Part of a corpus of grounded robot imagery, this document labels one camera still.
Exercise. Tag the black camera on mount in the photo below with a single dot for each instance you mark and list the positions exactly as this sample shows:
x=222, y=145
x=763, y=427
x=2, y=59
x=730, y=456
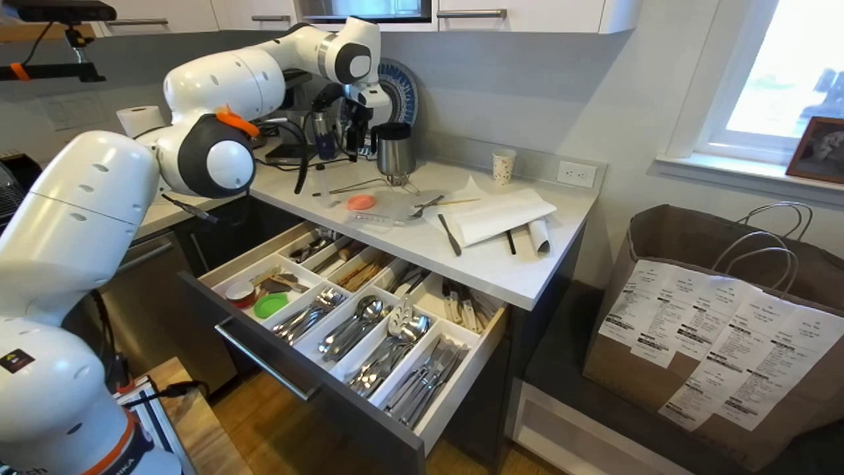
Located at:
x=53, y=14

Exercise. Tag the dark picture frame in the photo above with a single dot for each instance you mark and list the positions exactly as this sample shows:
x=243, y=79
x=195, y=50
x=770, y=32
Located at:
x=820, y=151

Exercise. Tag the green round silicone lid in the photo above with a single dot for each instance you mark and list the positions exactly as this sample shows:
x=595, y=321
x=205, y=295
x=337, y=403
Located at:
x=271, y=304

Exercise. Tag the white paper receipt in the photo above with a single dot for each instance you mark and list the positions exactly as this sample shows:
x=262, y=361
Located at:
x=638, y=307
x=730, y=319
x=721, y=398

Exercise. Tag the orange round lid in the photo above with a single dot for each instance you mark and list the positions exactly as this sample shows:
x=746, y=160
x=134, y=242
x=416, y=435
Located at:
x=363, y=201

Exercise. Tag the white wall power outlet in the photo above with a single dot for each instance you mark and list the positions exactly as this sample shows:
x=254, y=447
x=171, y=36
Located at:
x=580, y=174

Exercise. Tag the small black marker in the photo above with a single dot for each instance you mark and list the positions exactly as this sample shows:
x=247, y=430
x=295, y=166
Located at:
x=511, y=243

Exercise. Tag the white upper kitchen cabinet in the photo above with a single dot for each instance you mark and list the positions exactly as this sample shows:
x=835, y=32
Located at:
x=528, y=14

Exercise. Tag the white framed window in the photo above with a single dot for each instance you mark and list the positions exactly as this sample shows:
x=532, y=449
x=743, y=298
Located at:
x=781, y=69

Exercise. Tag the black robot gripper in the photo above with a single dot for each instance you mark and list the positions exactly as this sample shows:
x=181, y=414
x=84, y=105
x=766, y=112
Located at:
x=357, y=110

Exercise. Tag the white striped robot base board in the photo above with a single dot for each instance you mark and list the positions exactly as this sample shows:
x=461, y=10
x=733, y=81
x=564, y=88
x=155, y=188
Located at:
x=160, y=424

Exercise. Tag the red fluted cupcake liner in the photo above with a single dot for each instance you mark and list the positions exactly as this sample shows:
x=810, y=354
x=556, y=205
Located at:
x=238, y=295

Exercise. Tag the rolled white paper tube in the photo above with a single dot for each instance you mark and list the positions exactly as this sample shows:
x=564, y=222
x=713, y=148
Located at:
x=539, y=237

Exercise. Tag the steel teaspoon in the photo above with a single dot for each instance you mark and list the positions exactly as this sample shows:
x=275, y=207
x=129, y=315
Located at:
x=367, y=311

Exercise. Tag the white lower drawer front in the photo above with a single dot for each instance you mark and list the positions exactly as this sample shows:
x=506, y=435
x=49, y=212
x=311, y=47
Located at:
x=582, y=431

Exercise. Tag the stainless steel dishwasher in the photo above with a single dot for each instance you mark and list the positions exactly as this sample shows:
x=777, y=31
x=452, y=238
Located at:
x=168, y=307

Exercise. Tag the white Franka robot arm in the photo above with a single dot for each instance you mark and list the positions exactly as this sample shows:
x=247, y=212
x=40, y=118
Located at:
x=89, y=220

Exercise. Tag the steel cup with black rim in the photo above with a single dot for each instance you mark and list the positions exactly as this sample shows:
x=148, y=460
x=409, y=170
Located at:
x=395, y=155

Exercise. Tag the white cutlery organizer tray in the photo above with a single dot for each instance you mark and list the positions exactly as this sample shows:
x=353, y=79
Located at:
x=353, y=327

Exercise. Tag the clear plastic bag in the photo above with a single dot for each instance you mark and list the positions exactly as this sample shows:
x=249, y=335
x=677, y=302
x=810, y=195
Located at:
x=398, y=209

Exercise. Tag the large steel tablespoon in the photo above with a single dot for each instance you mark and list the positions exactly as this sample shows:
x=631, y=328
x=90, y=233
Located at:
x=413, y=328

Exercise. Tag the wooden drawer with dark front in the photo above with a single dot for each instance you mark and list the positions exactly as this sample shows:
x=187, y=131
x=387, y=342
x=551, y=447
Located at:
x=292, y=361

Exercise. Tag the brown paper bag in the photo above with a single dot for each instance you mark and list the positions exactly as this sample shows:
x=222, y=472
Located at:
x=688, y=238

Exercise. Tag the black and steel corkscrew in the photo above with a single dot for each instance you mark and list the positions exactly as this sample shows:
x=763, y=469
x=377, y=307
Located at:
x=312, y=247

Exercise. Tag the orange printed wooden chopstick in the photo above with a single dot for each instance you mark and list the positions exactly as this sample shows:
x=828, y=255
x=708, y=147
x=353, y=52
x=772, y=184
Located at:
x=361, y=273

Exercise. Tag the small blue bottle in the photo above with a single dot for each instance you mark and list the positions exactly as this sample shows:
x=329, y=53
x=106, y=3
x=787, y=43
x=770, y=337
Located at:
x=326, y=137

